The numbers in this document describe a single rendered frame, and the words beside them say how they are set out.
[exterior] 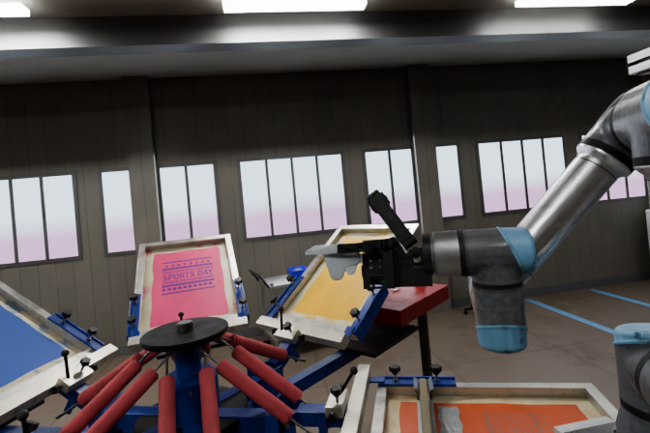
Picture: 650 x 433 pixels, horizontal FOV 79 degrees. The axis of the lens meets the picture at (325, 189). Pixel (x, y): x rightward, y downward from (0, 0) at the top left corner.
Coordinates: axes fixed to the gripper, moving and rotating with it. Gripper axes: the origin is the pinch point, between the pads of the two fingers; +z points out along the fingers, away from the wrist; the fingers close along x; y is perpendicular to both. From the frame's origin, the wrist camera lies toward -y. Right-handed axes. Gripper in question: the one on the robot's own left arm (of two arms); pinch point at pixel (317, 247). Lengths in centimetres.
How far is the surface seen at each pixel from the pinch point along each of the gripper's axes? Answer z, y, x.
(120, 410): 76, 45, 36
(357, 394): 12, 53, 79
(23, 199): 457, -78, 290
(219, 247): 122, -4, 173
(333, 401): 18, 51, 67
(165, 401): 63, 44, 41
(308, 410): 27, 55, 67
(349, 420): 11, 56, 63
